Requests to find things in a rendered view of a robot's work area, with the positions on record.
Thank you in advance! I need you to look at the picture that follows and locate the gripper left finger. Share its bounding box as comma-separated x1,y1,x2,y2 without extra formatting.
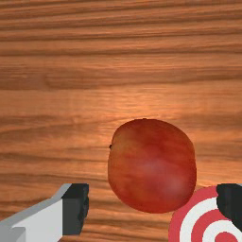
0,182,90,242

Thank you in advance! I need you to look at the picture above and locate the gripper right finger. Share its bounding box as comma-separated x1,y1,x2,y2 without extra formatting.
216,182,242,233

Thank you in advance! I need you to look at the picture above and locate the red apple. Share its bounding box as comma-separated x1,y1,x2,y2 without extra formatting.
107,118,198,215

